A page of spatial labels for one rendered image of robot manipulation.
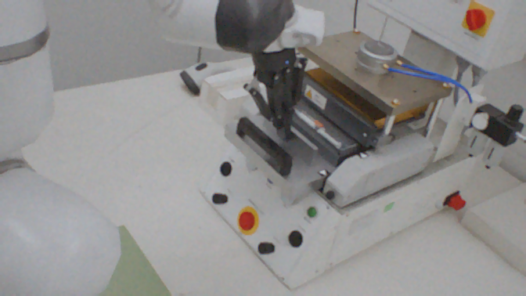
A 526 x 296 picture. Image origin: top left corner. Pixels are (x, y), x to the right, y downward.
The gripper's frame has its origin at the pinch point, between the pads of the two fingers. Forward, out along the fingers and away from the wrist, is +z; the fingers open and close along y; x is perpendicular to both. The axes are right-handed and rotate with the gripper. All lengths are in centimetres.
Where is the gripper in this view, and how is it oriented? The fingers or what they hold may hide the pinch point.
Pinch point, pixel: (282, 124)
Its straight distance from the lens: 110.6
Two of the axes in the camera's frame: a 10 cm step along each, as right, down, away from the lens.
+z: 1.2, 6.6, 7.5
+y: -8.0, 5.1, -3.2
